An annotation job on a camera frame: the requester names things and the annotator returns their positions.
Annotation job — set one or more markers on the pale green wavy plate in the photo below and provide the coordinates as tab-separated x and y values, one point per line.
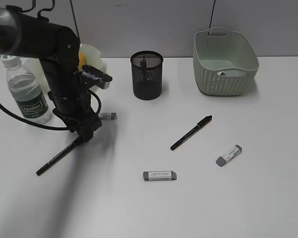
92	56

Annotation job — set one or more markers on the grey eraser upper left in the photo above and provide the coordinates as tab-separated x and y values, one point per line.
108	116

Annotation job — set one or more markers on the yellow mango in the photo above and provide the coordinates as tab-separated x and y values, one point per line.
82	60

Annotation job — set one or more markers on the black marker pen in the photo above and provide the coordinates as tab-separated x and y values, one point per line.
199	125
145	74
59	156

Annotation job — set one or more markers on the grey eraser right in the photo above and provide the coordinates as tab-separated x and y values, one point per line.
229	155

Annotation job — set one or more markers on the black mesh pen holder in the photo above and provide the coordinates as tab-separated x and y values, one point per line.
152	89

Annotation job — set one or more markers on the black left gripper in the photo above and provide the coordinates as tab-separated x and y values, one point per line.
85	125

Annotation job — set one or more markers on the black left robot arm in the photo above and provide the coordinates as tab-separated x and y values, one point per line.
57	49

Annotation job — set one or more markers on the clear water bottle green label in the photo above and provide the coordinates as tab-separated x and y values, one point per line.
26	91

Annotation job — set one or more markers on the grey eraser bottom middle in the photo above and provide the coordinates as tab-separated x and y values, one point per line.
159	175

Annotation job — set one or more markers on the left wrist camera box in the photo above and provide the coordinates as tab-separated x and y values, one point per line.
95	77

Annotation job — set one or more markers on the green plastic woven basket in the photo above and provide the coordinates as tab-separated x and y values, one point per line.
224	62

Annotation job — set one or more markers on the grey eraser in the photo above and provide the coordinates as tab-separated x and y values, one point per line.
229	155
108	116
159	175

